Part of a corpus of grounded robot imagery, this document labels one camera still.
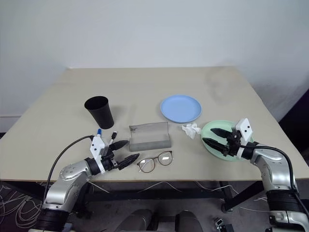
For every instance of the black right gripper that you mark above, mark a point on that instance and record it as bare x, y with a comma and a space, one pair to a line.
233, 145

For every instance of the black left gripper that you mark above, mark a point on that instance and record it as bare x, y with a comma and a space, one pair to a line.
109, 162

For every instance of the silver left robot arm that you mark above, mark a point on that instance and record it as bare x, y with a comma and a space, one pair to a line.
72, 172

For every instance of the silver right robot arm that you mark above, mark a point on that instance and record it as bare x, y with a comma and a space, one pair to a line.
270, 164

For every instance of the green round plate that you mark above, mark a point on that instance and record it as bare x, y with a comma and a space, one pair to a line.
212, 149

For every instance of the white pen with black tip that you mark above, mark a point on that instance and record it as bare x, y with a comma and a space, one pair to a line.
113, 137

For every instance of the open grey glasses case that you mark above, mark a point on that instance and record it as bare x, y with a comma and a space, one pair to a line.
149, 140

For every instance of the crumpled white tissue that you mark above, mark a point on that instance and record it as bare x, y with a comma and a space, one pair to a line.
191, 130

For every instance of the brown round-rimmed glasses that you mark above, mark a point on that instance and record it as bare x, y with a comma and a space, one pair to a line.
154, 162

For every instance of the white marker with blue cap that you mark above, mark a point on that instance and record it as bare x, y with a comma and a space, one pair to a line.
99, 133

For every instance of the black plastic cup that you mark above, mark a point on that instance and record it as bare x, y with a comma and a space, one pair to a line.
100, 113

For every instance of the blue round plate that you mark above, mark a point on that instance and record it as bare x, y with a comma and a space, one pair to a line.
181, 108

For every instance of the dark rounded shape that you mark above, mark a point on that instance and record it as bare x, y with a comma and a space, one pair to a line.
188, 221
135, 221

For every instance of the small metal floor object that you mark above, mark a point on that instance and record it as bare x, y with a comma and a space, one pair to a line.
218, 222

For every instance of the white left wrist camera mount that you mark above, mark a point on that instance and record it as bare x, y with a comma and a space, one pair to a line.
97, 147

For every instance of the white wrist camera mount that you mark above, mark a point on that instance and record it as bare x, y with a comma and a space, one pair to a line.
97, 147
245, 129

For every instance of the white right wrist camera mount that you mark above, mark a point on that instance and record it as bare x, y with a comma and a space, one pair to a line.
245, 129

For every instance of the black table frame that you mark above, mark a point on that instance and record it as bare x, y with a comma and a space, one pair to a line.
169, 194

